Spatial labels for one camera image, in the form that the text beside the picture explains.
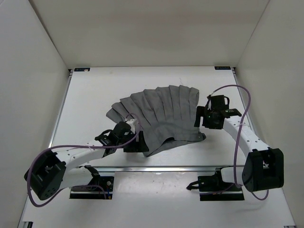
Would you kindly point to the blue right corner label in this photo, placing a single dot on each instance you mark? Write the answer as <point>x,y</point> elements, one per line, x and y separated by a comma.
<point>222,68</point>

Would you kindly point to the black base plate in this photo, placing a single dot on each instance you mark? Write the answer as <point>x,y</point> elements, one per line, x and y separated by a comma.
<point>101,188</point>
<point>213,188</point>

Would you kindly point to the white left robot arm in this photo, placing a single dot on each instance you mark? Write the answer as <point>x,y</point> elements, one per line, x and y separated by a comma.
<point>67,166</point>

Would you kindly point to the grey pleated skirt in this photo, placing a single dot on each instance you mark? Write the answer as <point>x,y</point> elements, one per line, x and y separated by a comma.
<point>167,116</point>

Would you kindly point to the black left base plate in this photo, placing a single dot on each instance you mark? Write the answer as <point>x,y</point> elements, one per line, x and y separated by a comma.
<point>101,188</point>

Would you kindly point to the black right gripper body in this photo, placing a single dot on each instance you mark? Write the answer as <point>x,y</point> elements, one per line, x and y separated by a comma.
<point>209,119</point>

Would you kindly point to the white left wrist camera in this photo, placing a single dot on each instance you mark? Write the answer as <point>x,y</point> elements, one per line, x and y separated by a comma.
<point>134,124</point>

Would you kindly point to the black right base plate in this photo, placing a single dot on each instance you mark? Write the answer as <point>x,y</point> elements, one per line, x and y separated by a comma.
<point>213,188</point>

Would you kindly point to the aluminium table edge rail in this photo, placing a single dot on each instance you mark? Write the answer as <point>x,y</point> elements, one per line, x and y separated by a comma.
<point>155,168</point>

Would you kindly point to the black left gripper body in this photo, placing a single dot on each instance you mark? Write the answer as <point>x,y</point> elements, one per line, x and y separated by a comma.
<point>130,137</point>

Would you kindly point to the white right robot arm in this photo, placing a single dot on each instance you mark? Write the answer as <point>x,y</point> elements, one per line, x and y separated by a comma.
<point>264,166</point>

